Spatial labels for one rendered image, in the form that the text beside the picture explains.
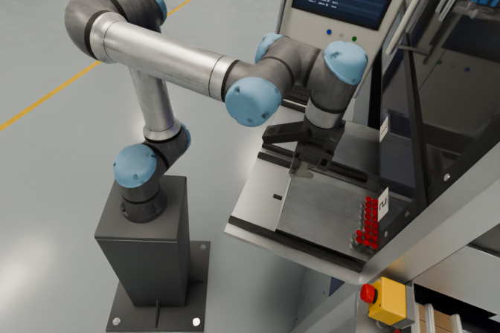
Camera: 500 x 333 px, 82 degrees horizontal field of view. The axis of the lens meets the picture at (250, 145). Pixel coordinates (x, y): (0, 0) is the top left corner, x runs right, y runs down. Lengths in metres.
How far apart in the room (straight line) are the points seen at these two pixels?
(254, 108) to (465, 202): 0.38
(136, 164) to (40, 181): 1.48
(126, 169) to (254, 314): 1.13
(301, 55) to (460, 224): 0.41
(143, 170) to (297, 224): 0.48
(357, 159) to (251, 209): 0.49
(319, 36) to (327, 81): 0.98
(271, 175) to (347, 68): 0.59
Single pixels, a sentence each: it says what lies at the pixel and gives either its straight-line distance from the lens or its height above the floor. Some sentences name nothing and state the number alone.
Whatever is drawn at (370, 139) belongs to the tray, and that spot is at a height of 0.88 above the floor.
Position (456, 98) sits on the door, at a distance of 0.78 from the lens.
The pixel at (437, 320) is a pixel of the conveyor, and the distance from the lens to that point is 0.94.
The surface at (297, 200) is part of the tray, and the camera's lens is 0.98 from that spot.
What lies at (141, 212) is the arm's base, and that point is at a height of 0.84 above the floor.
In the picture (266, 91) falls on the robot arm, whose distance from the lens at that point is 0.43.
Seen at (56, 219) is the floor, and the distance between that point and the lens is 2.09.
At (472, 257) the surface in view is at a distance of 0.72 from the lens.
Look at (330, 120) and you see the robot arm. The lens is 0.58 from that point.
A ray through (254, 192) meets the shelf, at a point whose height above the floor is 0.88.
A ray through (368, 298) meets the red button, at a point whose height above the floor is 1.01.
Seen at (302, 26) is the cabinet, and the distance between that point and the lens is 1.50.
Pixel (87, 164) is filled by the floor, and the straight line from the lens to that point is 2.29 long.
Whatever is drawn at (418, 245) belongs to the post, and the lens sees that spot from 0.70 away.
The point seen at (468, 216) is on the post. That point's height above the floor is 1.29.
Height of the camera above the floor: 1.67
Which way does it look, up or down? 46 degrees down
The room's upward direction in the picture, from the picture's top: 11 degrees clockwise
